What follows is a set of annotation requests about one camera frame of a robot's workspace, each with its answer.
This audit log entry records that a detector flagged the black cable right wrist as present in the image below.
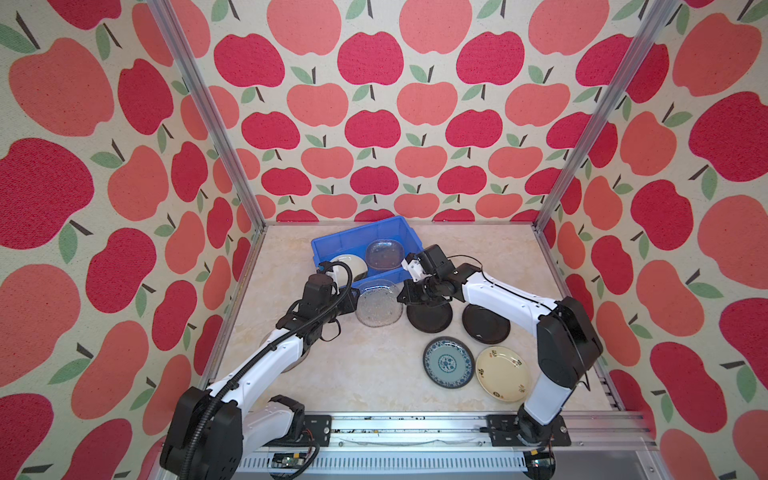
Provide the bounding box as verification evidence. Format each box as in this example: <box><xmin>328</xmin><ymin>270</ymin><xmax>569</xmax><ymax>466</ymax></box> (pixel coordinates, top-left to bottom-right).
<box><xmin>449</xmin><ymin>254</ymin><xmax>559</xmax><ymax>313</ymax></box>

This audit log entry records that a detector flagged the clear ribbed glass plate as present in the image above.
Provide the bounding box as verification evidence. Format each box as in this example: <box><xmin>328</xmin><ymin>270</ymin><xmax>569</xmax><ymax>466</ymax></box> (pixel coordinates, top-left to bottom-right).
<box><xmin>365</xmin><ymin>239</ymin><xmax>405</xmax><ymax>272</ymax></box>

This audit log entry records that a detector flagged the white plate with dark glaze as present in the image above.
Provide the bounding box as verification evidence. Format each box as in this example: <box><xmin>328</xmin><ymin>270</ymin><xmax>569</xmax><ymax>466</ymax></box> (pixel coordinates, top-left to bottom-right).
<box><xmin>331</xmin><ymin>254</ymin><xmax>368</xmax><ymax>286</ymax></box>

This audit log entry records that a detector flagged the aluminium frame post right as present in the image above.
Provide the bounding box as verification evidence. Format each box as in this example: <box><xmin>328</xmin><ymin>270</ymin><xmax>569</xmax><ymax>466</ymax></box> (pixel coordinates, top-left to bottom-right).
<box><xmin>533</xmin><ymin>0</ymin><xmax>682</xmax><ymax>236</ymax></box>

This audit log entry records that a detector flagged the blue plastic bin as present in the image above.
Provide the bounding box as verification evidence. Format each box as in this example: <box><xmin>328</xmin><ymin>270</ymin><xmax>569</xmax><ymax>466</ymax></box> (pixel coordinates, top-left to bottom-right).
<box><xmin>311</xmin><ymin>216</ymin><xmax>424</xmax><ymax>267</ymax></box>

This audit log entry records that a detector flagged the black plate right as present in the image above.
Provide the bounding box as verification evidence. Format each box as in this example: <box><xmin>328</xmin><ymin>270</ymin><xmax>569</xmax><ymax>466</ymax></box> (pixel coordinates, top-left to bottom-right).
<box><xmin>462</xmin><ymin>304</ymin><xmax>511</xmax><ymax>345</ymax></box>

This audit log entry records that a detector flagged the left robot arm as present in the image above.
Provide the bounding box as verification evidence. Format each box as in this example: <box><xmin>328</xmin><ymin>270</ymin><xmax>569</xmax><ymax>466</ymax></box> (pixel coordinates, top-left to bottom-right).
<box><xmin>159</xmin><ymin>261</ymin><xmax>359</xmax><ymax>479</ymax></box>

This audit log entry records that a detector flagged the black plate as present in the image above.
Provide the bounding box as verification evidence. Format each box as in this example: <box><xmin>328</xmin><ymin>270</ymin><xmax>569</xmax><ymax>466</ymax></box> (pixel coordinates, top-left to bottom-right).
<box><xmin>406</xmin><ymin>303</ymin><xmax>453</xmax><ymax>334</ymax></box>
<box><xmin>462</xmin><ymin>304</ymin><xmax>511</xmax><ymax>345</ymax></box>

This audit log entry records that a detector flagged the aluminium frame post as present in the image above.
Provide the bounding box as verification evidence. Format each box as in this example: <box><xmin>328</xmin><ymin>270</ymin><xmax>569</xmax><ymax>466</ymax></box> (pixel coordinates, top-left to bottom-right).
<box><xmin>533</xmin><ymin>0</ymin><xmax>682</xmax><ymax>236</ymax></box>
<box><xmin>148</xmin><ymin>0</ymin><xmax>266</xmax><ymax>234</ymax></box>

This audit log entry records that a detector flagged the clear textured glass plate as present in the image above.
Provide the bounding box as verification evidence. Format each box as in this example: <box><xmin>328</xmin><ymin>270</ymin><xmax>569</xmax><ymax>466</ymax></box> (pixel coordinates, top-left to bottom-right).
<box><xmin>355</xmin><ymin>280</ymin><xmax>404</xmax><ymax>328</ymax></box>

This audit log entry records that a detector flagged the blue patterned plate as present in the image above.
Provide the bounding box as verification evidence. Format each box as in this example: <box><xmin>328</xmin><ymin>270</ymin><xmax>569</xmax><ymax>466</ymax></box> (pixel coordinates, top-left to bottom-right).
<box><xmin>422</xmin><ymin>336</ymin><xmax>475</xmax><ymax>389</ymax></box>

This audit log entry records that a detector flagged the cream yellow plate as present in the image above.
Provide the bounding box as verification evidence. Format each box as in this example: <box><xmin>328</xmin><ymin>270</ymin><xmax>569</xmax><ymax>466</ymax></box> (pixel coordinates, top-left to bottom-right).
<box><xmin>475</xmin><ymin>346</ymin><xmax>532</xmax><ymax>403</ymax></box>

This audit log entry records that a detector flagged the black plate left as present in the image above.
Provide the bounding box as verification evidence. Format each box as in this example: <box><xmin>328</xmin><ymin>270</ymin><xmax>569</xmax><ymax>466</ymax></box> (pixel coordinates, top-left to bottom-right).
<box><xmin>406</xmin><ymin>303</ymin><xmax>453</xmax><ymax>334</ymax></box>

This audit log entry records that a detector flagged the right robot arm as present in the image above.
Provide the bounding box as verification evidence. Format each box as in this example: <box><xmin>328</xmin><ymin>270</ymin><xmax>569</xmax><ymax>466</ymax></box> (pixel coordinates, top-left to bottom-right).
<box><xmin>397</xmin><ymin>244</ymin><xmax>604</xmax><ymax>446</ymax></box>

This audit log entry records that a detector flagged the aluminium frame post left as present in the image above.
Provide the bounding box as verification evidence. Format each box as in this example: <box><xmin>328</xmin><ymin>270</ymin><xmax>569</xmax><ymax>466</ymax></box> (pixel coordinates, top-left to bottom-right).
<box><xmin>148</xmin><ymin>0</ymin><xmax>266</xmax><ymax>234</ymax></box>

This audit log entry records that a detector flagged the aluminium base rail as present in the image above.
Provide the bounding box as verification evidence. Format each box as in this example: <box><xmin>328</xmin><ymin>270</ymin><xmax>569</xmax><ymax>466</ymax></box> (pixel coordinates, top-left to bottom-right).
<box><xmin>149</xmin><ymin>410</ymin><xmax>667</xmax><ymax>480</ymax></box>

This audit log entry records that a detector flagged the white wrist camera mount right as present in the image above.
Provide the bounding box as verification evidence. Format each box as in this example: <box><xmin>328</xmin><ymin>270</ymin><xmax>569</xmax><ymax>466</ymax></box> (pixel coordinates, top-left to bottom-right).
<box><xmin>401</xmin><ymin>253</ymin><xmax>428</xmax><ymax>283</ymax></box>

